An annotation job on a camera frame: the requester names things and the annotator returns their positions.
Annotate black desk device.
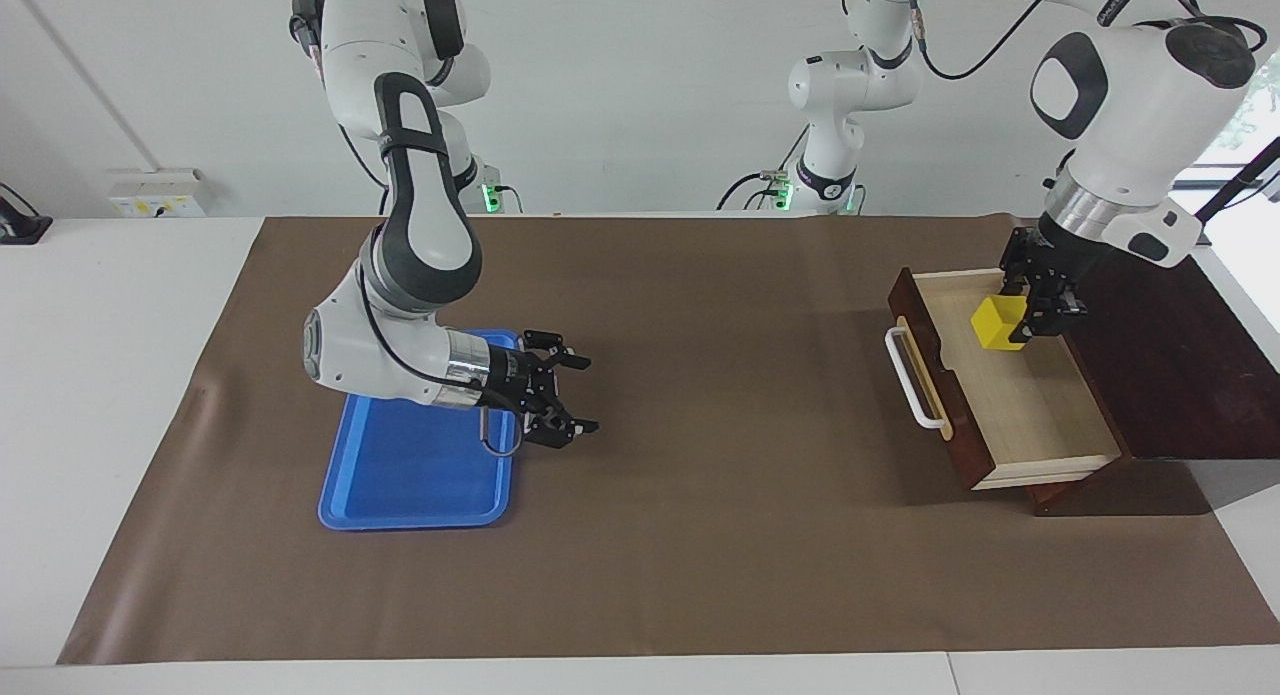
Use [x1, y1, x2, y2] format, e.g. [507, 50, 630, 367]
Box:
[0, 183, 53, 246]

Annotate black stand pole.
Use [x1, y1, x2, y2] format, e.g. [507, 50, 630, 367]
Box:
[1195, 135, 1280, 226]

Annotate blue plastic tray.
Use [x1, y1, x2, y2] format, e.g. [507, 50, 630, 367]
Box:
[318, 329, 522, 532]

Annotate dark wooden drawer cabinet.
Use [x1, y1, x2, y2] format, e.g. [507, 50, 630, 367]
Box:
[1030, 243, 1280, 518]

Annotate wooden drawer with white handle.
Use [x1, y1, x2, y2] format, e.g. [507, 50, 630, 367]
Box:
[885, 267, 1123, 492]

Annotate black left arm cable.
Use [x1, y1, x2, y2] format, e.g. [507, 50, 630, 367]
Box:
[915, 0, 1246, 81]

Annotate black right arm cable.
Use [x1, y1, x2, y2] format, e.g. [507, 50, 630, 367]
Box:
[355, 255, 523, 459]

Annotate brown table mat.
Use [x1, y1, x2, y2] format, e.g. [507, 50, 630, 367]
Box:
[57, 213, 1280, 666]

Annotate yellow cube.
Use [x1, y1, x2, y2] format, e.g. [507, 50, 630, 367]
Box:
[970, 295, 1029, 352]

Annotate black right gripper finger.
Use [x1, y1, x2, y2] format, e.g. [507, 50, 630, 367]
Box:
[523, 400, 600, 449]
[522, 330, 592, 372]

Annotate white wall outlet box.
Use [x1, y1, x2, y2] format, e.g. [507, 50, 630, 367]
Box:
[108, 168, 208, 219]

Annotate black base cable bundle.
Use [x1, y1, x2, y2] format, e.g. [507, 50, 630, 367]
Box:
[715, 125, 806, 212]

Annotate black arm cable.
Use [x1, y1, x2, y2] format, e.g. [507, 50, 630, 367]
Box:
[915, 0, 1246, 81]
[355, 255, 523, 459]

